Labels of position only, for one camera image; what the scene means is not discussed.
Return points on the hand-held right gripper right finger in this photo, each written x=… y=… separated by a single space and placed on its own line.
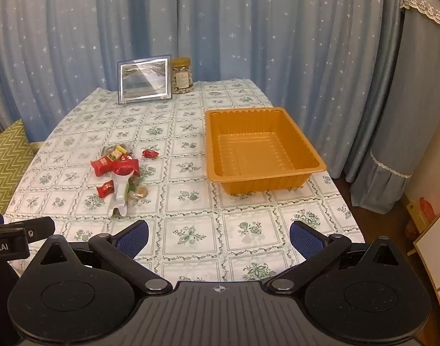
x=306 y=239

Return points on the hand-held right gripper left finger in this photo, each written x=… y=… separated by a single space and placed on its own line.
x=133 y=239

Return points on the long white green snack packet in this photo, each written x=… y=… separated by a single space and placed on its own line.
x=120 y=194

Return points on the clear packet with brown snack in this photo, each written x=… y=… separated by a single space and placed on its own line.
x=139 y=193

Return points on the small red snack packet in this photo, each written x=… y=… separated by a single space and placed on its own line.
x=106 y=189

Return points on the large red snack packet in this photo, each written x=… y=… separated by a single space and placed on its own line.
x=126 y=166

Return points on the small red candy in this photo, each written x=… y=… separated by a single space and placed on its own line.
x=150 y=153

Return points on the small yellow green snack packet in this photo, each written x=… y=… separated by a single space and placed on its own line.
x=120 y=152

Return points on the clear dark snack packet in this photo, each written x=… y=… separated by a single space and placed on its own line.
x=106 y=150

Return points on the orange plastic tray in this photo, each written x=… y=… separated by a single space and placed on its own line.
x=256 y=158

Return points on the green zigzag cushion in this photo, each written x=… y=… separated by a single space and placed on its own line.
x=9 y=162

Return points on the yellow cardboard box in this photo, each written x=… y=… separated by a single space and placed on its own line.
x=418 y=216

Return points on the red plastic bag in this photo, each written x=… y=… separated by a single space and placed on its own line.
x=427 y=207

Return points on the white wooden cabinet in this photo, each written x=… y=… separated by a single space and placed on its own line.
x=436 y=252

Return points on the clear jar of nuts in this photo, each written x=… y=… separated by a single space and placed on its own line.
x=183 y=77

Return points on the blue lace-trimmed cover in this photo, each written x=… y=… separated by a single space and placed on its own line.
x=414 y=97

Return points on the blue star curtain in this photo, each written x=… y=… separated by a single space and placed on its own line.
x=79 y=43
x=277 y=36

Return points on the silver picture frame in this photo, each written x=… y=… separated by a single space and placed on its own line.
x=145 y=79

